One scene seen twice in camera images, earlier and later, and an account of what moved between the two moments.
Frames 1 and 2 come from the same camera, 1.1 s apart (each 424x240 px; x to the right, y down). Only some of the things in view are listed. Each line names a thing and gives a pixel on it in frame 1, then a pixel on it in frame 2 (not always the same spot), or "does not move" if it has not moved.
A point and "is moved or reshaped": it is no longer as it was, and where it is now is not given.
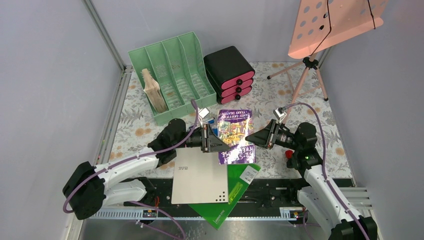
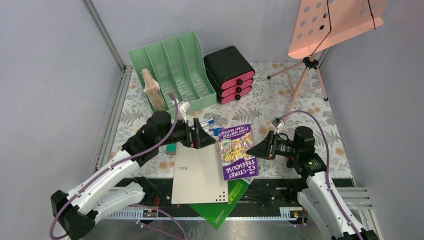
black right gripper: (267, 137) to (266, 148)
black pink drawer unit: (230, 75) does not move
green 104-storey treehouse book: (152, 88) does not move
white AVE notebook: (198, 178) does not move
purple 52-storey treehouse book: (234, 126) is moved or reshaped
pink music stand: (320, 23) does not move
